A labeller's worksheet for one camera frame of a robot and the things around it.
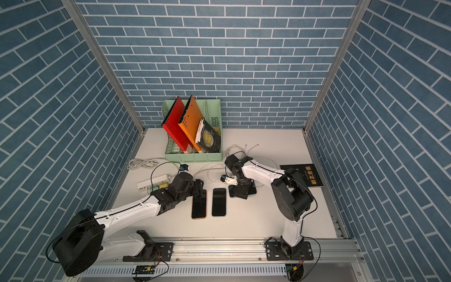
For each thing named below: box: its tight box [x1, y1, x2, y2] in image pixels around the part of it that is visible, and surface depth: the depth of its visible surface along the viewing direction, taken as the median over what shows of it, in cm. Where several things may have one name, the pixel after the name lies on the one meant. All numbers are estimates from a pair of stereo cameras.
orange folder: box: [177, 95, 204, 153], surface depth 92 cm
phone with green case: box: [228, 179, 257, 200], surface depth 82 cm
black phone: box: [211, 188, 227, 217], surface depth 89 cm
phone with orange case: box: [191, 189, 207, 220], surface depth 86 cm
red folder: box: [160, 96, 192, 152], surface depth 88 cm
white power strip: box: [136, 173, 170, 194], surface depth 92 cm
